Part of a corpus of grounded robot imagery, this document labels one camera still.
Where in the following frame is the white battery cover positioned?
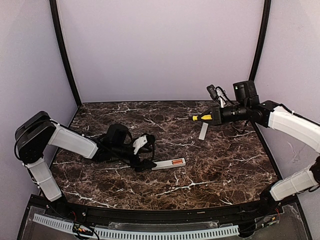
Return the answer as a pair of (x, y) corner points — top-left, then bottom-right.
(198, 122), (209, 141)

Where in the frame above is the white remote control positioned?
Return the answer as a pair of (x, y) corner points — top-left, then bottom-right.
(152, 158), (186, 171)

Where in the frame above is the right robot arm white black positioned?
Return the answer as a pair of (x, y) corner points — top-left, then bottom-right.
(191, 80), (320, 202)

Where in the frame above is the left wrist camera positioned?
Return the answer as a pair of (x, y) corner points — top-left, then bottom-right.
(132, 133), (156, 155)

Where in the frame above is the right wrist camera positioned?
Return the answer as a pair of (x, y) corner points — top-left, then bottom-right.
(206, 84), (229, 108)

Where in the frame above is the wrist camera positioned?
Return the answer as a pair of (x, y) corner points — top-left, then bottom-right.
(206, 84), (229, 108)
(132, 133), (156, 155)

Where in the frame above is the orange battery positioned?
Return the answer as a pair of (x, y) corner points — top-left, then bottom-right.
(171, 158), (186, 167)

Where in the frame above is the left black frame post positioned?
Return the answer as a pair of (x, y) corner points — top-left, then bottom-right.
(49, 0), (82, 108)

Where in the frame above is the right black frame post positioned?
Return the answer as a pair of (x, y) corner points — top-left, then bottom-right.
(248, 0), (272, 82)

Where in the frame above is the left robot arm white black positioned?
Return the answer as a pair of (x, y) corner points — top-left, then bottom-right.
(14, 111), (157, 202)

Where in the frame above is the black frame post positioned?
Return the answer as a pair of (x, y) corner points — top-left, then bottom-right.
(248, 0), (272, 82)
(49, 0), (82, 108)

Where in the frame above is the white slotted cable duct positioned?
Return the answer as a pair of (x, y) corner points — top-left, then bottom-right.
(32, 213), (240, 240)

